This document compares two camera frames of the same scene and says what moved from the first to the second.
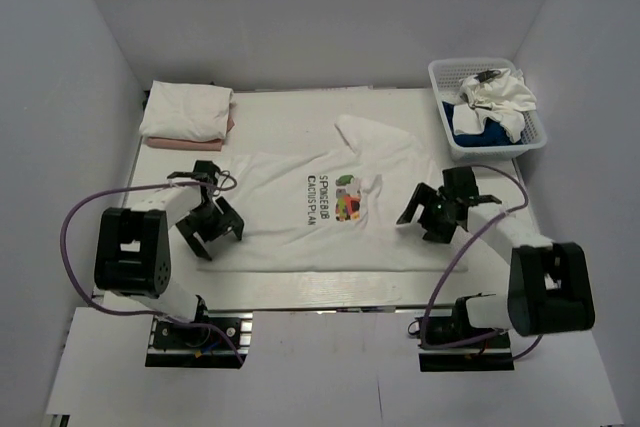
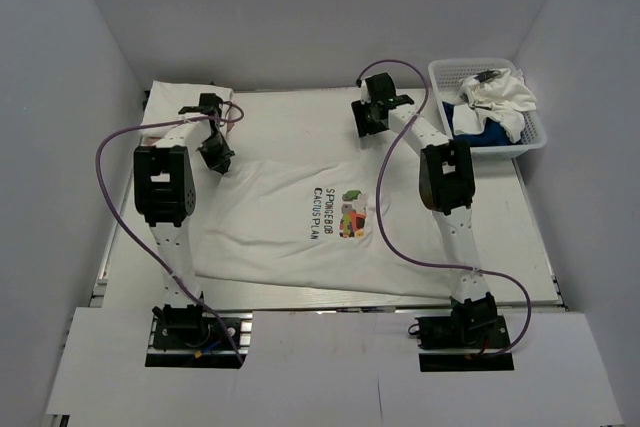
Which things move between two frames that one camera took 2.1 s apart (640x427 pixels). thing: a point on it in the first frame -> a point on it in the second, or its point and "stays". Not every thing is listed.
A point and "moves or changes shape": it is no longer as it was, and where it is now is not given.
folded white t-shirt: (190, 111) stays
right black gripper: (427, 197) -> (364, 126)
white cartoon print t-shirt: (332, 209) moves or changes shape
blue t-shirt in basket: (493, 135) stays
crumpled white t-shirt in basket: (500, 94) stays
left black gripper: (228, 215) -> (220, 162)
